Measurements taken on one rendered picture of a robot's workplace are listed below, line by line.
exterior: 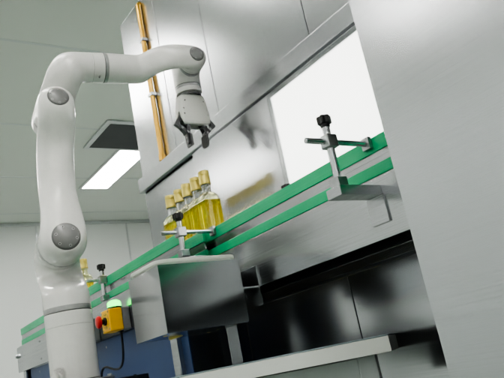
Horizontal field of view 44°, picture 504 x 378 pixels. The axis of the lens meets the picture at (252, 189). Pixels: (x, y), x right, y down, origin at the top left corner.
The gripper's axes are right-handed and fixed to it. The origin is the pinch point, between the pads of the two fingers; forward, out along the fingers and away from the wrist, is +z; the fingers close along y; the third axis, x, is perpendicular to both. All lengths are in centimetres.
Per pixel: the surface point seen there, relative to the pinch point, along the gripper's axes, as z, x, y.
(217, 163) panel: 3.2, -9.4, -12.0
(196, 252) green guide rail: 34.6, -2.1, 6.0
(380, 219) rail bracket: 47, 71, 7
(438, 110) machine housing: 39, 102, 23
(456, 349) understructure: 73, 93, 23
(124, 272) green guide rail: 32, -37, 14
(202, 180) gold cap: 13.2, 1.0, 1.3
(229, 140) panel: -0.8, 0.3, -12.0
